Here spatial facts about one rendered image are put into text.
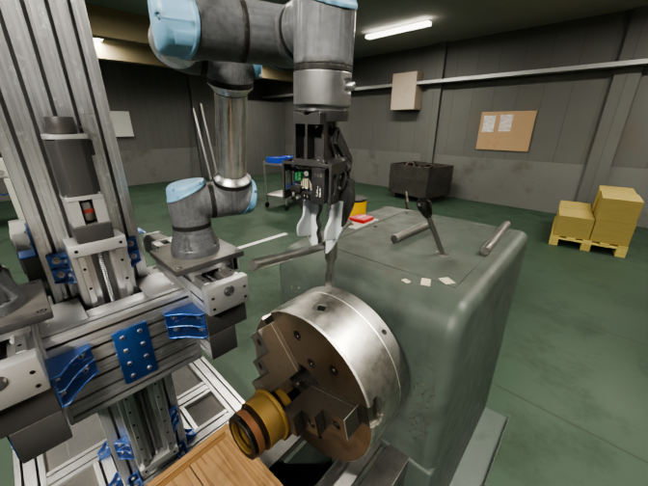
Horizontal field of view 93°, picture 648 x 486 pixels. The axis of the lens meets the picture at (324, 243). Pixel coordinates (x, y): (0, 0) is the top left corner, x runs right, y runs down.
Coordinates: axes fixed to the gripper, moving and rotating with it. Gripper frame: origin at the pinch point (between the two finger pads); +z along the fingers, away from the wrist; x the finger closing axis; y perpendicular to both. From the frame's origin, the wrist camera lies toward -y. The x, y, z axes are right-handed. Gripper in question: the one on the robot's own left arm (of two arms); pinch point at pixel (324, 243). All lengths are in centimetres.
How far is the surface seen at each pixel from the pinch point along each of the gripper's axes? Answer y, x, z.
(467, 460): -35, 39, 82
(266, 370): 7.7, -7.4, 23.5
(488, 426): -50, 46, 82
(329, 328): 3.2, 2.7, 14.1
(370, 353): 2.0, 10.0, 17.8
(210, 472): 14, -18, 49
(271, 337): 3.1, -9.0, 20.0
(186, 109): -695, -706, -24
